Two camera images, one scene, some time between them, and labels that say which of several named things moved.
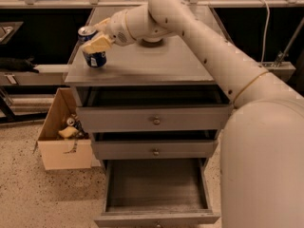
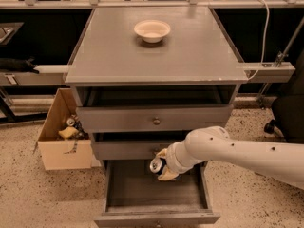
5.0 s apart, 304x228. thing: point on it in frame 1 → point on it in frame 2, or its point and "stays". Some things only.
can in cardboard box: (70, 122) stays
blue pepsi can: (96, 59) → (157, 164)
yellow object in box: (68, 131) stays
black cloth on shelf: (16, 64) stays
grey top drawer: (153, 109) stays
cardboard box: (57, 153) stays
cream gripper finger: (102, 24) → (162, 153)
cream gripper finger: (96, 44) → (167, 175)
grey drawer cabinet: (155, 111) stays
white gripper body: (116, 28) → (171, 159)
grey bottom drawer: (156, 193) stays
